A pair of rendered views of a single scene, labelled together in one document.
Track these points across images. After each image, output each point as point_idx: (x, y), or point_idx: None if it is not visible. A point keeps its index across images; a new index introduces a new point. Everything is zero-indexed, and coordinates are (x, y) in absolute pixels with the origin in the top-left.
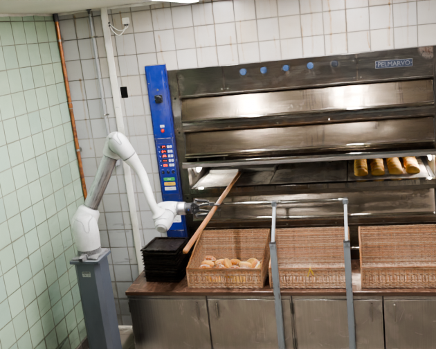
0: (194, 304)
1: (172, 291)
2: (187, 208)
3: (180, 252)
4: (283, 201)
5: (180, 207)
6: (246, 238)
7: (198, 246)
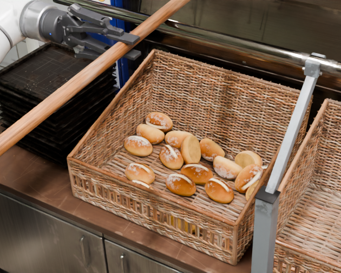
0: (78, 236)
1: (34, 197)
2: (46, 27)
3: (75, 104)
4: None
5: (29, 20)
6: (250, 100)
7: (135, 90)
